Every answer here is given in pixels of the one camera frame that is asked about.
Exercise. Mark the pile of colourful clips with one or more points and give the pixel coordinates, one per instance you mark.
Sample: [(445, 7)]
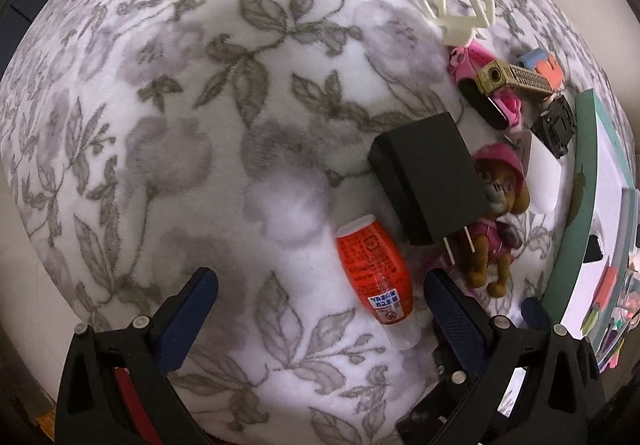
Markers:
[(612, 305)]

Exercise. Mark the puppy figure toy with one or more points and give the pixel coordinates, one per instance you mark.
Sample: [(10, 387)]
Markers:
[(500, 165)]

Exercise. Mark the black power adapter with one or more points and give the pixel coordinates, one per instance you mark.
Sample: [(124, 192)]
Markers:
[(430, 175)]

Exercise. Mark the teal box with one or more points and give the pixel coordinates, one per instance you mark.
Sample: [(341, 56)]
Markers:
[(570, 225)]

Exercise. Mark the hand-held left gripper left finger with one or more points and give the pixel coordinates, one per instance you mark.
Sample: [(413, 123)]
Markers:
[(187, 320)]

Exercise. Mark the orange label bottle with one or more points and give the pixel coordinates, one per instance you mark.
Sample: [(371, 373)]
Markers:
[(372, 265)]

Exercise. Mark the grey floral blanket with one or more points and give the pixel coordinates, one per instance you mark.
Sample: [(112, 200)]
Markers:
[(200, 150)]

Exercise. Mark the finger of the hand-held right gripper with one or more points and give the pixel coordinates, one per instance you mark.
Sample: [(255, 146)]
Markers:
[(435, 420), (532, 312)]

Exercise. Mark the orange and blue toy car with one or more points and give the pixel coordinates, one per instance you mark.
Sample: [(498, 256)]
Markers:
[(547, 67)]

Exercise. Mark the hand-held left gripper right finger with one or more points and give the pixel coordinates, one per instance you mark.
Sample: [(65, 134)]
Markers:
[(457, 320)]

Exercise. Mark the black toy car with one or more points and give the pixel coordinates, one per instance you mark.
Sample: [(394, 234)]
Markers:
[(555, 127)]

